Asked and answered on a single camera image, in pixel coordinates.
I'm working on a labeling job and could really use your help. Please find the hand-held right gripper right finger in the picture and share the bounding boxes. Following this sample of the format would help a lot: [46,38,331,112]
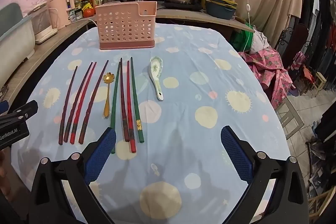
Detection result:
[220,126,309,224]

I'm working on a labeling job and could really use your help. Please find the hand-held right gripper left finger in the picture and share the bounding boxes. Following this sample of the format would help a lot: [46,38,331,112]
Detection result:
[29,127,117,224]

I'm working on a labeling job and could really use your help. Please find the dark maroon chopstick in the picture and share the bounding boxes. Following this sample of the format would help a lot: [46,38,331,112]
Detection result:
[78,60,109,145]
[59,66,78,145]
[63,62,93,143]

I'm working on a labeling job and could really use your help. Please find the dark red chopstick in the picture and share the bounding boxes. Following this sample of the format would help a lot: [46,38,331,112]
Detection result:
[120,57,131,143]

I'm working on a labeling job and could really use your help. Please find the green chopstick yellow mark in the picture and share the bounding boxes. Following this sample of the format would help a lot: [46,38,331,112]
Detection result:
[130,57,145,143]

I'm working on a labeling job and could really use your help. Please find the gold flower spoon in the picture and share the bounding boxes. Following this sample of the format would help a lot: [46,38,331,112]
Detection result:
[103,72,116,118]

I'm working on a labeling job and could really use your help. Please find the white floral ceramic spoon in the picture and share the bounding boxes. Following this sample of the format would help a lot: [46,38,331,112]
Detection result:
[150,56,164,101]

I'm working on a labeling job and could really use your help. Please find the pink perforated utensil holder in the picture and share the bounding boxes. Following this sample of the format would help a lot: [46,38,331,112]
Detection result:
[95,1,157,50]

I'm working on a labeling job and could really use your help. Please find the wood grain side counter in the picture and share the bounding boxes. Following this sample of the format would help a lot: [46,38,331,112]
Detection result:
[0,18,91,110]

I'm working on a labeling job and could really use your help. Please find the grey metal stool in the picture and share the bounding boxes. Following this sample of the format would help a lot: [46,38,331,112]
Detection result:
[275,97,305,141]

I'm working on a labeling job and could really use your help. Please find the white bin blue lid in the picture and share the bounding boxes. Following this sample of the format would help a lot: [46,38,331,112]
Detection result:
[0,3,36,88]

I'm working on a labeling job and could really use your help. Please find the pink patterned cloth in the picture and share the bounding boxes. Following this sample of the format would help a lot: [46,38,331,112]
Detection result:
[237,47,293,109]

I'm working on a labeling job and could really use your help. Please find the blue spotted tablecloth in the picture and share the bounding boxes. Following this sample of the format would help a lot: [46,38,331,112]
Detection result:
[10,22,292,224]

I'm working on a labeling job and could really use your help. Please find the pink electric kettle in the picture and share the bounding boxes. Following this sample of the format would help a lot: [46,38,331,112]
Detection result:
[47,0,75,31]

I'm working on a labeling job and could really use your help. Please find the small wooden stool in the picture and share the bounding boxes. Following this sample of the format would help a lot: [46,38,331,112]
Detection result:
[314,71,327,96]

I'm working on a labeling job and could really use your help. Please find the green bag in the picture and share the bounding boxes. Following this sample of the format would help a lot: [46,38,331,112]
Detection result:
[230,29,254,53]

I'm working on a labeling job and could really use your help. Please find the black metal chair back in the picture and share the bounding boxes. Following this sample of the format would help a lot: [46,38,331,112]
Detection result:
[278,27,308,57]

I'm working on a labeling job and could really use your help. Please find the blue bowl yellow inside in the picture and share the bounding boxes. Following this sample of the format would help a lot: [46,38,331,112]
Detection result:
[204,0,238,8]
[205,1,236,20]

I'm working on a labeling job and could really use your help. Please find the pale board countertop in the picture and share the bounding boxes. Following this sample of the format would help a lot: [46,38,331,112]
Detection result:
[154,7,256,33]

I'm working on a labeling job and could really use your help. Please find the black induction cooktop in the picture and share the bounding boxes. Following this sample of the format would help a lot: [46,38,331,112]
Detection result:
[164,1,206,11]

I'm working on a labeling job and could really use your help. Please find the row of hanging clothes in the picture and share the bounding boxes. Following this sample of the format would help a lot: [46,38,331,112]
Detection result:
[301,0,336,92]

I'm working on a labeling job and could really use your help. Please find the white cable with switch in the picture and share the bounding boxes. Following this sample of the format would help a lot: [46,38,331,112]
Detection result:
[240,0,251,53]

